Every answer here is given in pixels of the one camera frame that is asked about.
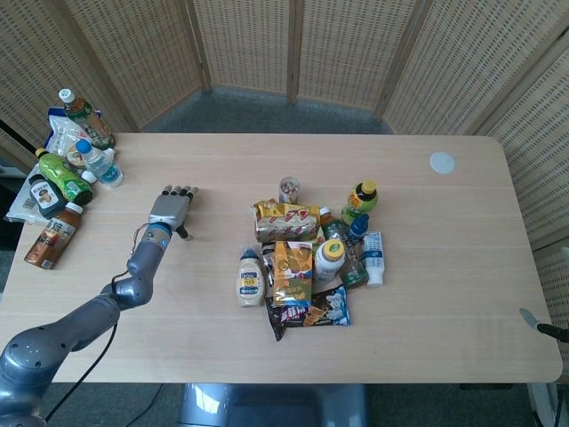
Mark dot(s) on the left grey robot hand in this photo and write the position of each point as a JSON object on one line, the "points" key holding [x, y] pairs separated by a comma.
{"points": [[171, 207]]}

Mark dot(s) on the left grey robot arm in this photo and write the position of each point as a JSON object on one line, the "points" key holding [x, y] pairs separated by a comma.
{"points": [[142, 260]]}

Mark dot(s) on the small white bottle cap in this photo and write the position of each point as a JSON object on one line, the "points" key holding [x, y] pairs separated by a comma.
{"points": [[89, 177], [108, 154]]}

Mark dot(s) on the water bottle blue cap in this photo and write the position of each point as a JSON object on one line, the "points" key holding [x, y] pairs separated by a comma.
{"points": [[100, 164]]}

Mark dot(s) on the small cup printed lid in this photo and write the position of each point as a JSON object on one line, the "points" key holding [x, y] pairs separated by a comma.
{"points": [[77, 158]]}

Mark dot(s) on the Hellmann's mayonnaise squeeze bottle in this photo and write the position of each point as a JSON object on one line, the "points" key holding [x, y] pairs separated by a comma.
{"points": [[249, 280]]}

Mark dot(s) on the green bottle yellow cap lying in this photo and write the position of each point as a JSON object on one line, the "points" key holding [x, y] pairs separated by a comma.
{"points": [[64, 178]]}

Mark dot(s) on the clear packet dark snacks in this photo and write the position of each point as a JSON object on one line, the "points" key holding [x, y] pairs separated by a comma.
{"points": [[268, 262]]}

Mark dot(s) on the gold snack bag red logos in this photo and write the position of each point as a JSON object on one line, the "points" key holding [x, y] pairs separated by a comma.
{"points": [[284, 220]]}

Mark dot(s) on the clear plastic nut jar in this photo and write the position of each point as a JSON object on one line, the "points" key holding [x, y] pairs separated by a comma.
{"points": [[289, 191]]}

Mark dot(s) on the tea bottle white cap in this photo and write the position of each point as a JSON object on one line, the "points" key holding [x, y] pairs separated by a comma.
{"points": [[89, 120]]}

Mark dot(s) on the brown coffee bottle white cap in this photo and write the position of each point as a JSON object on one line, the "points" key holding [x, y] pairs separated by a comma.
{"points": [[53, 236]]}

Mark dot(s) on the dark sauce bottle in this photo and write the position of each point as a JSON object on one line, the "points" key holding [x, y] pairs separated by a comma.
{"points": [[46, 195]]}

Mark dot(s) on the white blue snack bag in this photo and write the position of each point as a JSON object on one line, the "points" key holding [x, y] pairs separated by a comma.
{"points": [[62, 131]]}

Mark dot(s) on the gold snack pouch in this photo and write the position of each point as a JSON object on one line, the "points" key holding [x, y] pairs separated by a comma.
{"points": [[291, 276]]}

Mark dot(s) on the flat white packet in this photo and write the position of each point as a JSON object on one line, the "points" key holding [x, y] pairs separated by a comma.
{"points": [[22, 204]]}

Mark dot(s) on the woven folding screen panel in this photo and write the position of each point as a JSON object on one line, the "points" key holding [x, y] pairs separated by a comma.
{"points": [[244, 44], [467, 58], [26, 53], [142, 53], [555, 284], [351, 49], [542, 155]]}

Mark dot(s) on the small tea bottle green label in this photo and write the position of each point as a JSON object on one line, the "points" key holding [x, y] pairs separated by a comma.
{"points": [[332, 224]]}

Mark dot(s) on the white bottle yellow cap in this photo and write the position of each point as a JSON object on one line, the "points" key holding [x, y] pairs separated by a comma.
{"points": [[329, 262]]}

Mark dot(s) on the Dofi chocolate bread packet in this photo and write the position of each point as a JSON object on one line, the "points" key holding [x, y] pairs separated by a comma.
{"points": [[306, 316]]}

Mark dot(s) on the blue plastic bottle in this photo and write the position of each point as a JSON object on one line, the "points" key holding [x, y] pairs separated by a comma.
{"points": [[359, 229]]}

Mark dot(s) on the green tea bottle yellow cap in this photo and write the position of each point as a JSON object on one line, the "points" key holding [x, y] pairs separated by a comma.
{"points": [[361, 198]]}

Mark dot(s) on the brown jar green label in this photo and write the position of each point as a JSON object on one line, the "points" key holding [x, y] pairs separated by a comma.
{"points": [[354, 276]]}

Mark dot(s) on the white bottle blue label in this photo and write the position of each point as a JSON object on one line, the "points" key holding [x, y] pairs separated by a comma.
{"points": [[373, 258]]}

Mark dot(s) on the grey robot torso base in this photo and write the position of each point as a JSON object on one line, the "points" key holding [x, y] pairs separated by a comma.
{"points": [[266, 407]]}

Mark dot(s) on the white table leg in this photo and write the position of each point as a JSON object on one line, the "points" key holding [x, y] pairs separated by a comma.
{"points": [[547, 405]]}

